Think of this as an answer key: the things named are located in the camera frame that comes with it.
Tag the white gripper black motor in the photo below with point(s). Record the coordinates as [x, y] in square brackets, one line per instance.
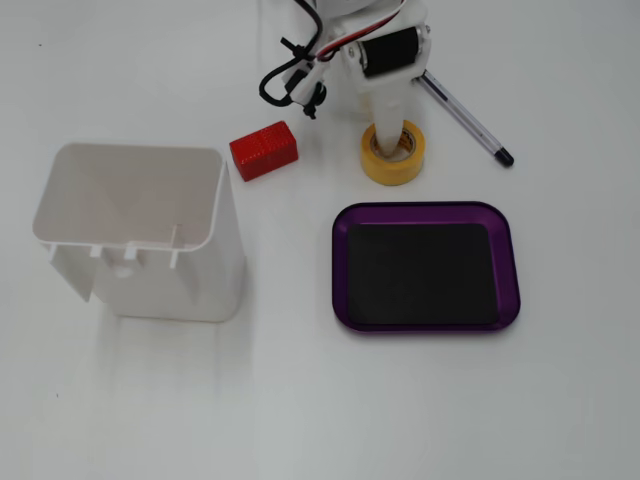
[387, 60]

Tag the black tray liner pad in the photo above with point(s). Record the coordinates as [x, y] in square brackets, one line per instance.
[420, 275]

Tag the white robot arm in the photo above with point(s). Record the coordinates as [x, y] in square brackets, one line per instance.
[345, 5]

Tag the red ribbed block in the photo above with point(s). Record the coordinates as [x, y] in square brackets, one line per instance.
[265, 151]

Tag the clear black ballpoint pen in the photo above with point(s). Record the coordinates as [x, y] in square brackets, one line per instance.
[502, 157]

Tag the yellow masking tape roll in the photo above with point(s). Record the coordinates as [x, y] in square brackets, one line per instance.
[390, 176]

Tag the white plastic box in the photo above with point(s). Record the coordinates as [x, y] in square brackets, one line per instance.
[150, 292]

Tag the purple metal tray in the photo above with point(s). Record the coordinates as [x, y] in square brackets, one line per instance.
[425, 212]

